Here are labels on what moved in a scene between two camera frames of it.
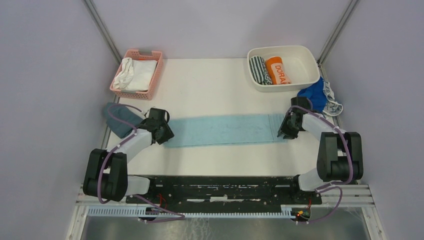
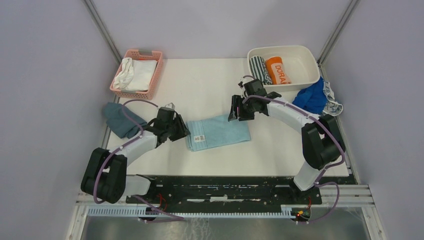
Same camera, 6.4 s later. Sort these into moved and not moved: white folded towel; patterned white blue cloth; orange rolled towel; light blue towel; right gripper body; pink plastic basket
Moved: right gripper body; light blue towel
Not moved: patterned white blue cloth; white folded towel; pink plastic basket; orange rolled towel
